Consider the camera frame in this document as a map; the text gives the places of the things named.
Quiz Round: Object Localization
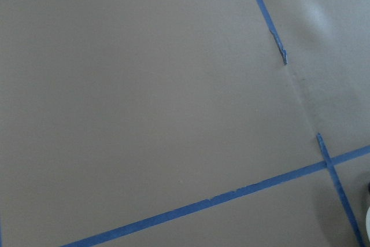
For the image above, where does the white mug with black handle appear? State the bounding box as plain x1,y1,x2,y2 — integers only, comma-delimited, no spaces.
364,182,370,239

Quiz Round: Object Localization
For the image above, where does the brown paper table cover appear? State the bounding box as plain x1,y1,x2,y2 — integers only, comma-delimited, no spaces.
1,0,369,246

